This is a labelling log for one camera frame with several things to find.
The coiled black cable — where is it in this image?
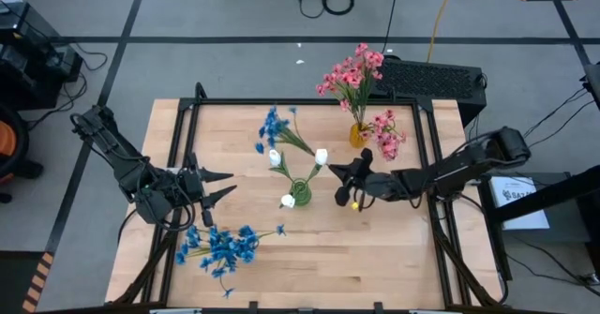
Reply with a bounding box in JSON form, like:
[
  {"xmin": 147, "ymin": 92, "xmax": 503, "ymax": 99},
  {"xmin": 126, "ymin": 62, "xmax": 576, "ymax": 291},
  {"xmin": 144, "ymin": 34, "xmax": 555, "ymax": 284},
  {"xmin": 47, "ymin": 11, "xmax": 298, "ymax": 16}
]
[{"xmin": 322, "ymin": 0, "xmax": 355, "ymax": 16}]

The hazard-striped floor tape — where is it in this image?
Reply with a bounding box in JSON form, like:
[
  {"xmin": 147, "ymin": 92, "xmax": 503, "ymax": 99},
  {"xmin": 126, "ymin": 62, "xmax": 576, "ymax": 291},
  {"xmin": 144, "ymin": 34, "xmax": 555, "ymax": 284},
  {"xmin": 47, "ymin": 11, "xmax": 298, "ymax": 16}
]
[{"xmin": 21, "ymin": 251, "xmax": 55, "ymax": 314}]

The green glass vase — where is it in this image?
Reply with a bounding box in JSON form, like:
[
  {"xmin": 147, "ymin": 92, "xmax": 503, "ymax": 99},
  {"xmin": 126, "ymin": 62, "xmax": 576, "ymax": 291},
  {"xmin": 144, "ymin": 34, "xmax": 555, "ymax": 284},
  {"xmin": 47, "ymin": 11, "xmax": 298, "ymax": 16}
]
[{"xmin": 289, "ymin": 177, "xmax": 313, "ymax": 207}]

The white artificial tulip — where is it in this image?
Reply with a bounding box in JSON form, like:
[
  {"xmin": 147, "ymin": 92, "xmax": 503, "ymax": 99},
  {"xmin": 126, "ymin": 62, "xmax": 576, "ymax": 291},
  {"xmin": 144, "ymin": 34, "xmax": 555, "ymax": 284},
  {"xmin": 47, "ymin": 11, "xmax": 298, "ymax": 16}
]
[{"xmin": 267, "ymin": 148, "xmax": 297, "ymax": 187}]

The blue artificial flower bunch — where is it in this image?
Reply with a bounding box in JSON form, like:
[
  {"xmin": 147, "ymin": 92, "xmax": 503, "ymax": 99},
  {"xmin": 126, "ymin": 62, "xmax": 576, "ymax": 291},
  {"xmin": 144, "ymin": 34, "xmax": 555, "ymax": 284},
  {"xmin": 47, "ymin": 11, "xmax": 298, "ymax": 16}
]
[
  {"xmin": 205, "ymin": 223, "xmax": 288, "ymax": 277},
  {"xmin": 255, "ymin": 105, "xmax": 317, "ymax": 157},
  {"xmin": 174, "ymin": 223, "xmax": 259, "ymax": 300}
]

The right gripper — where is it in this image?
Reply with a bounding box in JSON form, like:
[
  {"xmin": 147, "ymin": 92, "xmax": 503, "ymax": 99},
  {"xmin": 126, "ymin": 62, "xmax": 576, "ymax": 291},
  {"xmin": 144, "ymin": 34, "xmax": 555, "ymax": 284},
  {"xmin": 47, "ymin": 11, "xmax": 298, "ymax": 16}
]
[{"xmin": 327, "ymin": 148, "xmax": 390, "ymax": 206}]

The green leaf tip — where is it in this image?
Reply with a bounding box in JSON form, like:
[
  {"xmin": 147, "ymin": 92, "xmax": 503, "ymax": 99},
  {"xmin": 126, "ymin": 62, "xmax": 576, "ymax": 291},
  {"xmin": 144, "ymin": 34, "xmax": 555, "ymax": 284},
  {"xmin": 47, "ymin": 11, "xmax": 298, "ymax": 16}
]
[{"xmin": 278, "ymin": 189, "xmax": 301, "ymax": 210}]

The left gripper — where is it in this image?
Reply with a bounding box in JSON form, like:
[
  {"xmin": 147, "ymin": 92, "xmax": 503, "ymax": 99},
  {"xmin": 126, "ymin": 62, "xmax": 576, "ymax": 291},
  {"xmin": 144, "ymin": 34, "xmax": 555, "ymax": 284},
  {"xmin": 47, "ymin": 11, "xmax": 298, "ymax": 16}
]
[{"xmin": 179, "ymin": 153, "xmax": 238, "ymax": 228}]

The black side stand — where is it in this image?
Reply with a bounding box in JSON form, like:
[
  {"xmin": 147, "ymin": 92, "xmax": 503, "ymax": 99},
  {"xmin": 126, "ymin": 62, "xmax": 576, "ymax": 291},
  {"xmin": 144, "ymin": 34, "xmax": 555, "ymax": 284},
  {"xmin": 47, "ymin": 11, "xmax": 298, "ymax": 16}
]
[{"xmin": 477, "ymin": 163, "xmax": 600, "ymax": 282}]

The yellow floor cable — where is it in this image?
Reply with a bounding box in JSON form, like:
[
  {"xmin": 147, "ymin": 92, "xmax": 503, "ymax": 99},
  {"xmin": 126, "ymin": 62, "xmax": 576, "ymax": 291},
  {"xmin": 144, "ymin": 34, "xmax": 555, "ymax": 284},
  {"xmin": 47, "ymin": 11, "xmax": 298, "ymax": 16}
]
[{"xmin": 425, "ymin": 0, "xmax": 458, "ymax": 65}]

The long black floor cable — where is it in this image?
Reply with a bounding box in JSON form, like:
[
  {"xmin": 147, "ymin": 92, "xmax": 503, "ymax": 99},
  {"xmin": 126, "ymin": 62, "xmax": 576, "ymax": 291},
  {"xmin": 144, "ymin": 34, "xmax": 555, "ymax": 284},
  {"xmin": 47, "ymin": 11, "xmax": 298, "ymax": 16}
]
[{"xmin": 378, "ymin": 0, "xmax": 403, "ymax": 57}]

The black equipment cart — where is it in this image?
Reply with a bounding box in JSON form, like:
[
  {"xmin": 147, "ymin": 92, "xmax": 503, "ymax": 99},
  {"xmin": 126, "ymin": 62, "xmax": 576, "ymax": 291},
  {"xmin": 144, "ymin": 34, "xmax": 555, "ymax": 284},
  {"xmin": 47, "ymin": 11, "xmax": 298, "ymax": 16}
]
[{"xmin": 0, "ymin": 2, "xmax": 85, "ymax": 112}]

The orange shop vacuum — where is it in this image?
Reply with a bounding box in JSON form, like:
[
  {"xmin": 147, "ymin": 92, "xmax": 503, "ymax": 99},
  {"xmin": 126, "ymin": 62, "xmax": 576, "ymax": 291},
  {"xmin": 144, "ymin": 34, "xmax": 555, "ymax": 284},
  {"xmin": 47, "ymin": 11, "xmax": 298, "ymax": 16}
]
[{"xmin": 0, "ymin": 101, "xmax": 44, "ymax": 205}]

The black computer case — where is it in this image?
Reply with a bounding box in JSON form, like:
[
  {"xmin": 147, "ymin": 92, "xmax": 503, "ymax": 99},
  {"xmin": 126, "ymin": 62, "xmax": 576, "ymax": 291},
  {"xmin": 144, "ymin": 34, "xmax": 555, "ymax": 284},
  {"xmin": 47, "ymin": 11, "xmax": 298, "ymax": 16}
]
[{"xmin": 363, "ymin": 55, "xmax": 488, "ymax": 127}]

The white printed paper sheet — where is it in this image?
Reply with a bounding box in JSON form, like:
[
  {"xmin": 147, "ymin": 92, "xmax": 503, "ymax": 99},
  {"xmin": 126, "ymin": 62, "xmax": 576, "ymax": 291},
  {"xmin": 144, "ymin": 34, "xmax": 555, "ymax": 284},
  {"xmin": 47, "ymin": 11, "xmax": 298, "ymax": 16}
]
[{"xmin": 489, "ymin": 175, "xmax": 550, "ymax": 232}]

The amber glass vase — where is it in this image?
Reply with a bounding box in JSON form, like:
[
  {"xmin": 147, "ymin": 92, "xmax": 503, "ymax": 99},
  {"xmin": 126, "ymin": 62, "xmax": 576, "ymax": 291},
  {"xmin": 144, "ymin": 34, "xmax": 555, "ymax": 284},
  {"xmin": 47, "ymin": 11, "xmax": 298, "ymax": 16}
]
[{"xmin": 348, "ymin": 122, "xmax": 372, "ymax": 150}]

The white vase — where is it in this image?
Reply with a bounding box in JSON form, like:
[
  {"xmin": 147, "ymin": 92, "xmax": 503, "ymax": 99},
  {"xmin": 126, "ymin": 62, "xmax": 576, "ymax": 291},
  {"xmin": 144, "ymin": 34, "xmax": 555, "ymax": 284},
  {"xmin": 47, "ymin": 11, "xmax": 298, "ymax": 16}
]
[{"xmin": 303, "ymin": 148, "xmax": 330, "ymax": 187}]

